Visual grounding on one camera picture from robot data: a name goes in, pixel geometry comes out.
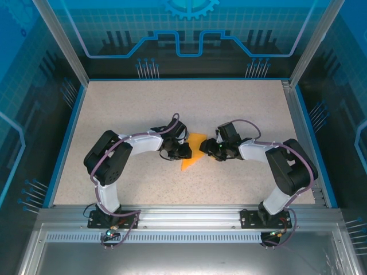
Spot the aluminium front rail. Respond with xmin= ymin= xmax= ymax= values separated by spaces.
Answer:
xmin=37 ymin=203 xmax=343 ymax=229

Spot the slotted grey cable duct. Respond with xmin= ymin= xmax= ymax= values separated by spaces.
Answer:
xmin=45 ymin=232 xmax=264 ymax=243

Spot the cable connector with green light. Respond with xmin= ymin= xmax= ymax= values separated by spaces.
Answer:
xmin=104 ymin=225 xmax=120 ymax=241
xmin=268 ymin=227 xmax=288 ymax=241

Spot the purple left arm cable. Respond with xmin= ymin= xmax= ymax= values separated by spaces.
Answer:
xmin=90 ymin=112 xmax=181 ymax=249

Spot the aluminium side rail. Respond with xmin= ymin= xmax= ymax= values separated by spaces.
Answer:
xmin=282 ymin=80 xmax=330 ymax=207

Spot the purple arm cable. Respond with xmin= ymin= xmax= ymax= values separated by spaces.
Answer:
xmin=90 ymin=112 xmax=181 ymax=249
xmin=229 ymin=119 xmax=319 ymax=249

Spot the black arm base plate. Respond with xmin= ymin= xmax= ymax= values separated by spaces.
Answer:
xmin=87 ymin=210 xmax=140 ymax=230
xmin=240 ymin=208 xmax=293 ymax=230

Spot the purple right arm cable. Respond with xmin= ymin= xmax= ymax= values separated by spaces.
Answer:
xmin=229 ymin=119 xmax=319 ymax=249

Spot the aluminium frame post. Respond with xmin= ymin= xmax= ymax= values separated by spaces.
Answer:
xmin=32 ymin=0 xmax=90 ymax=87
xmin=288 ymin=0 xmax=347 ymax=88

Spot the steel bottom tray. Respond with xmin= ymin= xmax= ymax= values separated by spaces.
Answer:
xmin=17 ymin=222 xmax=362 ymax=275

